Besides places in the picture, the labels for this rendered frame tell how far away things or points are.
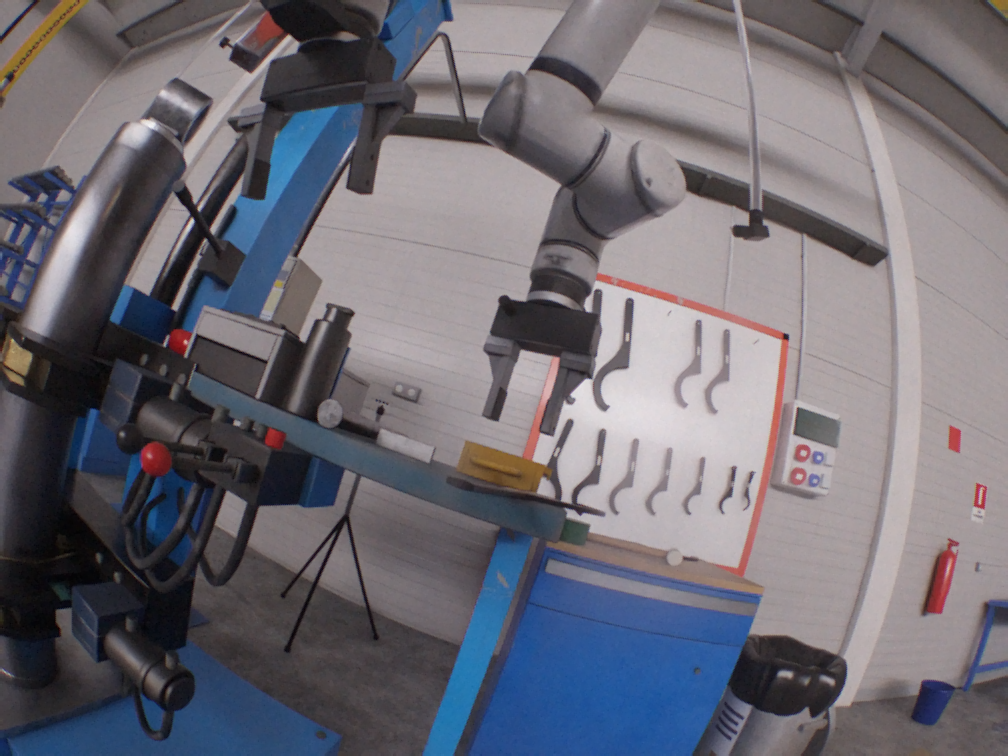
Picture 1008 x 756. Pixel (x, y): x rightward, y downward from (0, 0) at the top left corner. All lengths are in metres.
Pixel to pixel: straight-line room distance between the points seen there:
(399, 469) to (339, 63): 0.51
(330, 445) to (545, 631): 0.87
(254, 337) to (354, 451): 0.29
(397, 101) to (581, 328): 0.32
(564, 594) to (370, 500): 1.61
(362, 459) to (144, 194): 0.73
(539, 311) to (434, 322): 2.15
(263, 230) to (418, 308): 1.64
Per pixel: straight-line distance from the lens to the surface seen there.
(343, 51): 0.44
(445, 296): 2.72
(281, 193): 1.30
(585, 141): 0.47
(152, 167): 1.03
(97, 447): 3.42
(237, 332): 0.83
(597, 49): 0.49
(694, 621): 1.38
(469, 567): 2.49
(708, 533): 2.59
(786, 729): 1.86
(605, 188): 0.48
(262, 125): 0.48
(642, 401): 2.48
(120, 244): 1.00
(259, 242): 1.26
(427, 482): 0.60
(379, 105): 0.40
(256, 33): 1.53
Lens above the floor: 1.09
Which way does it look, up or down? 12 degrees up
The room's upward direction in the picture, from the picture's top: 18 degrees clockwise
